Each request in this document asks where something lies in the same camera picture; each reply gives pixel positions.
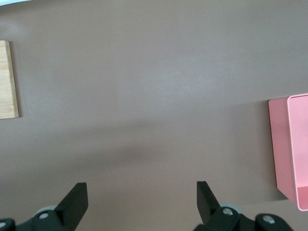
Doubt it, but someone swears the bamboo cutting board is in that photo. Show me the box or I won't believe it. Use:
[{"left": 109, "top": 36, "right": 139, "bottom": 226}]
[{"left": 0, "top": 40, "right": 20, "bottom": 120}]

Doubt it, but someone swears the pink plastic box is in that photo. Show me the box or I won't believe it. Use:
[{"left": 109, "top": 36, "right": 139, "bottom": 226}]
[{"left": 268, "top": 93, "right": 308, "bottom": 212}]

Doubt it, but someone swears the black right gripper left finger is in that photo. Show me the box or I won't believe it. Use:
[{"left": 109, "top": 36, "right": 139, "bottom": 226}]
[{"left": 0, "top": 182, "right": 89, "bottom": 231}]

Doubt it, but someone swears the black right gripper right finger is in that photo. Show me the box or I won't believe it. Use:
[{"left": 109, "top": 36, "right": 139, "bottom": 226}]
[{"left": 193, "top": 180, "right": 295, "bottom": 231}]

